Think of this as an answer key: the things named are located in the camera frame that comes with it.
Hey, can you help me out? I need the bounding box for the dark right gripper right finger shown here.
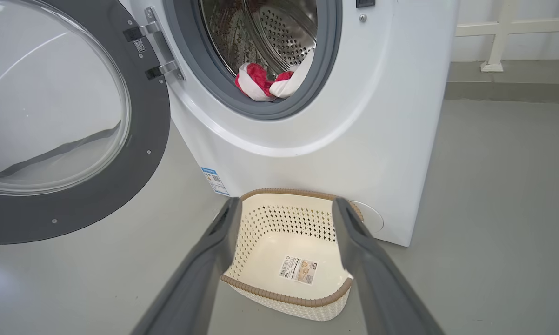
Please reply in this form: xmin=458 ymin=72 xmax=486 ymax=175
xmin=332 ymin=197 xmax=446 ymax=335

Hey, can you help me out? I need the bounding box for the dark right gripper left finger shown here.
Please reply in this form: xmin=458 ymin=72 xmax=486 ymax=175
xmin=131 ymin=197 xmax=243 ymax=335

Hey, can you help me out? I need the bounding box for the black round glass washer door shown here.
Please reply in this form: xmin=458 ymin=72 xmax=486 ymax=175
xmin=0 ymin=0 xmax=171 ymax=245

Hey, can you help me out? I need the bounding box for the red and white garment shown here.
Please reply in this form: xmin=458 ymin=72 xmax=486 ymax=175
xmin=269 ymin=48 xmax=315 ymax=99
xmin=235 ymin=63 xmax=295 ymax=102

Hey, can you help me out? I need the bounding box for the white printed product label sticker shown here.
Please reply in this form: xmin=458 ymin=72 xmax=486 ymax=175
xmin=279 ymin=255 xmax=317 ymax=285

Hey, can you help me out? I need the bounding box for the cream basket with brown rim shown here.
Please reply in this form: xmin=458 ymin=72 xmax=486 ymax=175
xmin=220 ymin=188 xmax=365 ymax=322

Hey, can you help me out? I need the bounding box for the white front-load washing machine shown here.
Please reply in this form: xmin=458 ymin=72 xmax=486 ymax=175
xmin=117 ymin=0 xmax=460 ymax=247

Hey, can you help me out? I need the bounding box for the metal washing machine door hinge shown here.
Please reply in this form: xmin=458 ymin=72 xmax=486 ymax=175
xmin=123 ymin=7 xmax=186 ymax=82

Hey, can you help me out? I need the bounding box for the stainless steel washing machine drum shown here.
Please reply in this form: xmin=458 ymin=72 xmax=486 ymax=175
xmin=200 ymin=0 xmax=318 ymax=80

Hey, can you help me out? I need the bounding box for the round white filter cover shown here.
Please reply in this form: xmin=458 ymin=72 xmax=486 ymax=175
xmin=348 ymin=200 xmax=384 ymax=234

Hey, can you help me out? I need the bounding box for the blue energy label sticker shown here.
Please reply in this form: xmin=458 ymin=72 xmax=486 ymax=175
xmin=200 ymin=167 xmax=230 ymax=197

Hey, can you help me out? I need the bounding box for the white metal railing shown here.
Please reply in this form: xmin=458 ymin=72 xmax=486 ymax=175
xmin=455 ymin=0 xmax=559 ymax=73

